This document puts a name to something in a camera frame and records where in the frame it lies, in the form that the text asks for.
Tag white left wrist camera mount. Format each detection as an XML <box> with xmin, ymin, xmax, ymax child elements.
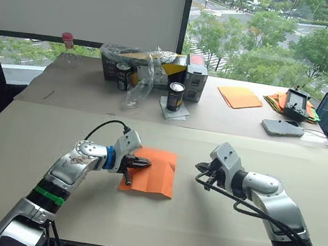
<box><xmin>110</xmin><ymin>126</ymin><xmax>145</xmax><ymax>176</ymax></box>

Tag orange paper sheet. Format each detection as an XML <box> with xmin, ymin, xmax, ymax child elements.
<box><xmin>118</xmin><ymin>144</ymin><xmax>180</xmax><ymax>200</ymax></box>

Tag thin black stand legs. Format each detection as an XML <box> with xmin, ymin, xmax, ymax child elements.
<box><xmin>38</xmin><ymin>218</ymin><xmax>70</xmax><ymax>246</ymax></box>

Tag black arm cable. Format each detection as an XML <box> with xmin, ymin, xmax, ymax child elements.
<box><xmin>84</xmin><ymin>116</ymin><xmax>133</xmax><ymax>149</ymax></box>
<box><xmin>194</xmin><ymin>179</ymin><xmax>328</xmax><ymax>246</ymax></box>

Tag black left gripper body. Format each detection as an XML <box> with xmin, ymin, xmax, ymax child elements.
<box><xmin>117</xmin><ymin>153</ymin><xmax>137</xmax><ymax>187</ymax></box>

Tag black remote controller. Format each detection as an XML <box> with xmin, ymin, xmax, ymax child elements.
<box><xmin>281</xmin><ymin>83</ymin><xmax>316</xmax><ymax>124</ymax></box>

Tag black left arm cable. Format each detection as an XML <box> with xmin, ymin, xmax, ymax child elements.
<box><xmin>84</xmin><ymin>116</ymin><xmax>133</xmax><ymax>149</ymax></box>

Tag glass flask with pink cap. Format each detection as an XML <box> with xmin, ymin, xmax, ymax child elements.
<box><xmin>56</xmin><ymin>31</ymin><xmax>85</xmax><ymax>70</ymax></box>

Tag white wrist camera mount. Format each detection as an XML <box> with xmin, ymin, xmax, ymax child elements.
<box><xmin>110</xmin><ymin>126</ymin><xmax>145</xmax><ymax>176</ymax></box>
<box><xmin>206</xmin><ymin>139</ymin><xmax>247</xmax><ymax>189</ymax></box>

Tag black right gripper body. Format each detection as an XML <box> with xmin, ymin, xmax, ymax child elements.
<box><xmin>204</xmin><ymin>156</ymin><xmax>225</xmax><ymax>186</ymax></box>

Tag multicoloured paper stack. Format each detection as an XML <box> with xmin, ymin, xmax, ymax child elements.
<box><xmin>260</xmin><ymin>89</ymin><xmax>324</xmax><ymax>125</ymax></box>

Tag clear plastic bag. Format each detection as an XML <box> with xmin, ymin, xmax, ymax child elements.
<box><xmin>91</xmin><ymin>37</ymin><xmax>183</xmax><ymax>118</ymax></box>

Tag black window post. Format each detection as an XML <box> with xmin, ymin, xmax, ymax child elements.
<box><xmin>174</xmin><ymin>0</ymin><xmax>195</xmax><ymax>57</ymax></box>

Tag orange paper stack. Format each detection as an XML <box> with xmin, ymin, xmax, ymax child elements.
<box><xmin>214</xmin><ymin>83</ymin><xmax>266</xmax><ymax>114</ymax></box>

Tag grey box with red top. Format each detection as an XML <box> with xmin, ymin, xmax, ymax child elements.
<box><xmin>180</xmin><ymin>52</ymin><xmax>211</xmax><ymax>104</ymax></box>

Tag black and yellow cardboard box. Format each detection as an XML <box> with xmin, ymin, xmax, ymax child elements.
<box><xmin>96</xmin><ymin>41</ymin><xmax>191</xmax><ymax>94</ymax></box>

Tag black drink can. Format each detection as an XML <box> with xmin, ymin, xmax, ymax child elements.
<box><xmin>112</xmin><ymin>61</ymin><xmax>133</xmax><ymax>93</ymax></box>
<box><xmin>165</xmin><ymin>80</ymin><xmax>186</xmax><ymax>114</ymax></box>

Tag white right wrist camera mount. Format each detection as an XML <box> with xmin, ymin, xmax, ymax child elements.
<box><xmin>206</xmin><ymin>139</ymin><xmax>247</xmax><ymax>189</ymax></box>

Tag white smartphone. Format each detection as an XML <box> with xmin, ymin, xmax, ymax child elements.
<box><xmin>259</xmin><ymin>115</ymin><xmax>306</xmax><ymax>141</ymax></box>

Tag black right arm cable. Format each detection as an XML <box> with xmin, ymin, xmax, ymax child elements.
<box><xmin>194</xmin><ymin>179</ymin><xmax>328</xmax><ymax>246</ymax></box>

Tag grey square pad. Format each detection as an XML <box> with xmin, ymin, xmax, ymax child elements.
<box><xmin>156</xmin><ymin>95</ymin><xmax>193</xmax><ymax>123</ymax></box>

